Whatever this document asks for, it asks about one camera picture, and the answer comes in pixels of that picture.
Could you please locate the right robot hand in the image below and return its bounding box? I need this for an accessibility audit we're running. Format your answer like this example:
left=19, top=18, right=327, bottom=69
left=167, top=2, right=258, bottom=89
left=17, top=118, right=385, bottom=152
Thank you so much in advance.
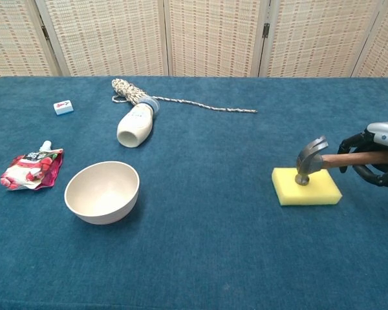
left=337, top=121, right=388, bottom=188

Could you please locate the wooden handled claw hammer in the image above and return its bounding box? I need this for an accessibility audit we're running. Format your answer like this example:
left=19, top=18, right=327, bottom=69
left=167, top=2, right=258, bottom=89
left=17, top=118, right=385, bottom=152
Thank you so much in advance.
left=294, top=135, right=388, bottom=186

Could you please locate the yellow sponge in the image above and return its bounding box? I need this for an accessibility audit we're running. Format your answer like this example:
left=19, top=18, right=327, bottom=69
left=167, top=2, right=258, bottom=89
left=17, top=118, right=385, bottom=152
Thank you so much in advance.
left=271, top=167, right=343, bottom=206

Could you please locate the woven folding screen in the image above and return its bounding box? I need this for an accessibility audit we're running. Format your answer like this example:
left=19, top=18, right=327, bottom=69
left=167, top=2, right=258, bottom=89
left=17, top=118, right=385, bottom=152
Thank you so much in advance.
left=0, top=0, right=388, bottom=81

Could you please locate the blue table cloth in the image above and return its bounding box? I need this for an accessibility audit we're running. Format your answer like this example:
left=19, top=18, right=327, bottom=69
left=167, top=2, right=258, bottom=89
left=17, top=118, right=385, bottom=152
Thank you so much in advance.
left=0, top=76, right=388, bottom=310

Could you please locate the white plastic bottle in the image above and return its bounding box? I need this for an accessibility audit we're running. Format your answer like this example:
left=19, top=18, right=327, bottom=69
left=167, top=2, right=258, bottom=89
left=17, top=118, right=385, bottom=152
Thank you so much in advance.
left=116, top=97, right=161, bottom=149

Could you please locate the beige bowl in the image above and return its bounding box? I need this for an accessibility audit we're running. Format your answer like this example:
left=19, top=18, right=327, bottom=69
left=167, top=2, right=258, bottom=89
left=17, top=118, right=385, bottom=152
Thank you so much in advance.
left=63, top=161, right=140, bottom=225

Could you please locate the white mahjong tile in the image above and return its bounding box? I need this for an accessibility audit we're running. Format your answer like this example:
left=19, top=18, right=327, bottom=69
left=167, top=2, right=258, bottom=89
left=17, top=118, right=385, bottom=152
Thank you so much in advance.
left=53, top=99, right=74, bottom=116

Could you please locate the red drink pouch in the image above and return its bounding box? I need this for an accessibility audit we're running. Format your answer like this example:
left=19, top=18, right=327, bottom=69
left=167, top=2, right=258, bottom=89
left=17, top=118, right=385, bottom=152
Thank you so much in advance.
left=0, top=140, right=65, bottom=191

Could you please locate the braided white rope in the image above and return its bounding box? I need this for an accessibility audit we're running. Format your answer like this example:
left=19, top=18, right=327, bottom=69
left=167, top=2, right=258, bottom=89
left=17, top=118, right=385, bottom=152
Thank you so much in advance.
left=111, top=78, right=259, bottom=114

